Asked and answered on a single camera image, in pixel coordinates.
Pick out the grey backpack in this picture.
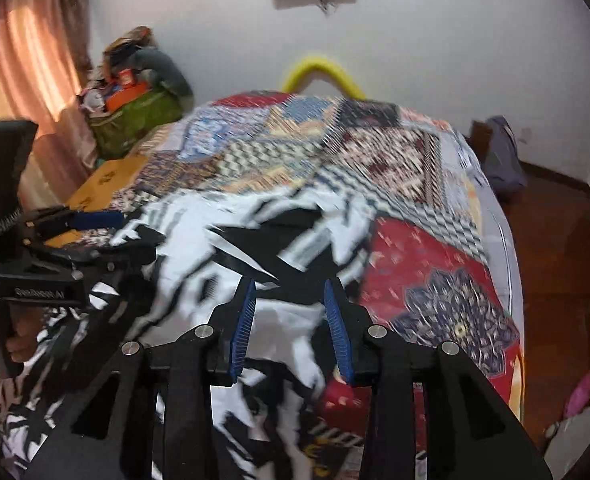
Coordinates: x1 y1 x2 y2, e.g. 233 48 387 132
482 116 528 197

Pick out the yellow foam tube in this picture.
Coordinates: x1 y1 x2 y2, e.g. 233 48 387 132
281 54 367 100

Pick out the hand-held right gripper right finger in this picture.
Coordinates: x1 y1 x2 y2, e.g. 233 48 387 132
323 277 556 480

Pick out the pink plush item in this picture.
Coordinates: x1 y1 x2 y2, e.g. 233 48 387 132
564 371 590 419

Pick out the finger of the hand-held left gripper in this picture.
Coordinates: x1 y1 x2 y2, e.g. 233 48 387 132
22 206 126 241
26 243 158 282

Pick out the person's left hand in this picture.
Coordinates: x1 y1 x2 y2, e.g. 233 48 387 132
2 306 46 364

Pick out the grey neck pillow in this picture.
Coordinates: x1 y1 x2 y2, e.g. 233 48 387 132
138 49 195 111

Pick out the black and white patterned garment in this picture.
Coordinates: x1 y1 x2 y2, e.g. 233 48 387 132
0 187 377 480

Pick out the pink curtain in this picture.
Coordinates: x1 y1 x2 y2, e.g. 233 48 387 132
0 0 102 211

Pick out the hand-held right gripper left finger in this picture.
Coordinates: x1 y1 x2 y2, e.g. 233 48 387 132
22 276 259 480

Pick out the patchwork printed blanket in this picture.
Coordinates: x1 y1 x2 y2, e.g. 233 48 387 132
40 91 524 480

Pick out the green storage bag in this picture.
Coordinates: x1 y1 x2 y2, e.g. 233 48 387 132
88 87 184 159

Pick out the wooden lap desk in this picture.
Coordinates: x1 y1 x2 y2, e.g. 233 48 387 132
45 156 152 249

